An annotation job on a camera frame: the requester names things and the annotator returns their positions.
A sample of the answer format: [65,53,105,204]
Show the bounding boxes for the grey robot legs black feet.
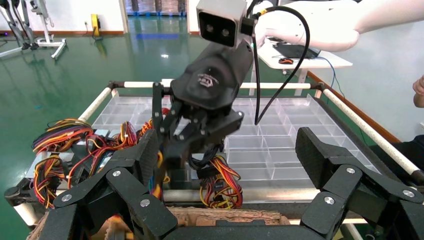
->
[0,0,40,51]

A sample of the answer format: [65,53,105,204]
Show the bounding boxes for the blue pallet stack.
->
[127,0,186,17]

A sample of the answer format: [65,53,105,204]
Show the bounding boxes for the black laptop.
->
[272,42,322,60]

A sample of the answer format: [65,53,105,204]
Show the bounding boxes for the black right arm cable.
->
[250,5,311,126]

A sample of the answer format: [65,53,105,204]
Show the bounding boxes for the power supply with black cables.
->
[188,145,227,170]

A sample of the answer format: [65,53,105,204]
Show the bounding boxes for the power supply with purple cables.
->
[32,118,97,157]

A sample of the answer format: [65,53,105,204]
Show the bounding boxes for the bare person hand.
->
[412,75,424,109]

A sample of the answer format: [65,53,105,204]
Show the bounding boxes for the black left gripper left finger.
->
[39,129,178,240]

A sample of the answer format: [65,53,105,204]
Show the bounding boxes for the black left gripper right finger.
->
[294,126,424,240]

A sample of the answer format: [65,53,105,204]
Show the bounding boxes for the blue cable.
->
[317,55,346,100]

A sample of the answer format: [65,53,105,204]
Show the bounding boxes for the clear plastic divider tray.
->
[92,94,380,190]

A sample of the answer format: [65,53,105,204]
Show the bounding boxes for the white office desk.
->
[257,39,354,98]

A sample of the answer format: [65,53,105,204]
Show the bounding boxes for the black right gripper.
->
[152,41,254,170]

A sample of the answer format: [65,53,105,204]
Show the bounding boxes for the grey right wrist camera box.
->
[196,0,250,48]

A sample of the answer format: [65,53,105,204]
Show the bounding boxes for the white floor stand frame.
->
[0,0,68,61]

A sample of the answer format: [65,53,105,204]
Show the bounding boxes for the yellow wall unit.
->
[91,13,102,38]

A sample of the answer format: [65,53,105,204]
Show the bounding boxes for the brown cardboard divider box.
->
[28,206,289,240]

